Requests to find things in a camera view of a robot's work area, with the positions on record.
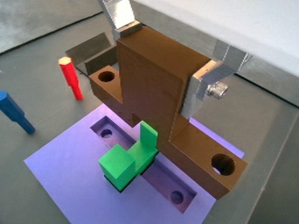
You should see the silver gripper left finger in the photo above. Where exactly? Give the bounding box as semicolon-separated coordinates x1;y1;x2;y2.
97;0;142;39

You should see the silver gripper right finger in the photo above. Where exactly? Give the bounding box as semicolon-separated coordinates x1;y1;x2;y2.
180;40;249;119

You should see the brown T-shaped block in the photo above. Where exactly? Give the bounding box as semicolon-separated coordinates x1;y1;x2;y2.
89;27;247;199

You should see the purple board with slot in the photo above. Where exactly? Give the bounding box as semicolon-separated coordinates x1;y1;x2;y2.
22;103;247;224

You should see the red peg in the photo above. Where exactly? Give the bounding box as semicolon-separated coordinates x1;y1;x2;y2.
58;57;82;100

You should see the green U-shaped block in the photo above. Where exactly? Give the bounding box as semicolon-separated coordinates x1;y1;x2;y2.
97;122;157;192

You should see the blue peg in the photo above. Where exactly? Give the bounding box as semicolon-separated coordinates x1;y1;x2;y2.
0;91;34;134

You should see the black angle bracket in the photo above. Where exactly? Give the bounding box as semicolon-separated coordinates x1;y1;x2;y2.
65;33;117;76

